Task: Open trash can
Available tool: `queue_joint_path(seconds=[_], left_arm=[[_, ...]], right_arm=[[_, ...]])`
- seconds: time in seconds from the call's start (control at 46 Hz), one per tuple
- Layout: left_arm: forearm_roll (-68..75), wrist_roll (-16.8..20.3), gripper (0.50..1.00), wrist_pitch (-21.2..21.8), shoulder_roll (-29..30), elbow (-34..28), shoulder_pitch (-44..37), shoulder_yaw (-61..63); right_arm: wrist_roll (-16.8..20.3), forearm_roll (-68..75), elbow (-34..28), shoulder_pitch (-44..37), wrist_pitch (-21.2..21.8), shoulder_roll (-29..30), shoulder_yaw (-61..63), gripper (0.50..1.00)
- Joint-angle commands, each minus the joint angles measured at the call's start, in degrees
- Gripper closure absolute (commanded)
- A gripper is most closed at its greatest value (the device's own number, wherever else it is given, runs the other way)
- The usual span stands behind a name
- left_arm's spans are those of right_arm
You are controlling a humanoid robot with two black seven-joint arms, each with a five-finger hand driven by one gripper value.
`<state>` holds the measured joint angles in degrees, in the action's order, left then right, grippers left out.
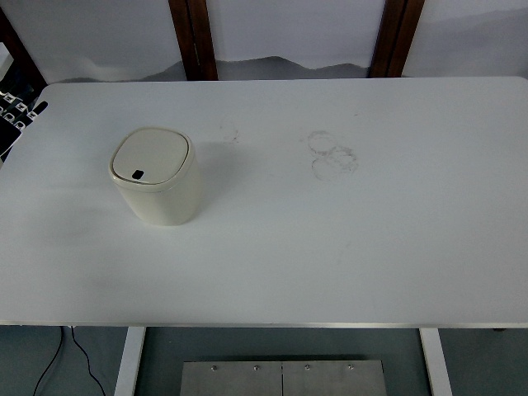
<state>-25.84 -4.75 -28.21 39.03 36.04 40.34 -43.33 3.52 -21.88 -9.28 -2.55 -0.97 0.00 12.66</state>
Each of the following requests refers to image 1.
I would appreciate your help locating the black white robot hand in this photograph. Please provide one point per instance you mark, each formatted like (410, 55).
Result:
(16, 116)

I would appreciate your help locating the cream plastic trash can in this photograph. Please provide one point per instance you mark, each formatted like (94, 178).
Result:
(156, 172)

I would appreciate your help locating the left white table leg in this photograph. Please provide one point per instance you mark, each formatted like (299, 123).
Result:
(130, 361)

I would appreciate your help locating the white table leg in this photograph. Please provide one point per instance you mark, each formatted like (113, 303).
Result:
(130, 361)
(435, 362)

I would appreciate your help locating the right white table leg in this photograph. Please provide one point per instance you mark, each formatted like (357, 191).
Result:
(435, 362)

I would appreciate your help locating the far left brown post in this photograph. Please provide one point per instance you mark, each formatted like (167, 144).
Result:
(21, 56)

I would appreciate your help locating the left brown wooden post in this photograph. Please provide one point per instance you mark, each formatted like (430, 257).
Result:
(192, 27)

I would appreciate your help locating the brown wooden post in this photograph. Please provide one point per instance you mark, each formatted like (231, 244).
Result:
(395, 36)
(192, 27)

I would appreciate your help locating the metal base plate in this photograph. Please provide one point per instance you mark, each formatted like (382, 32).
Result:
(283, 378)

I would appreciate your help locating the right brown wooden post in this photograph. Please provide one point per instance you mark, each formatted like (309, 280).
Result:
(395, 36)

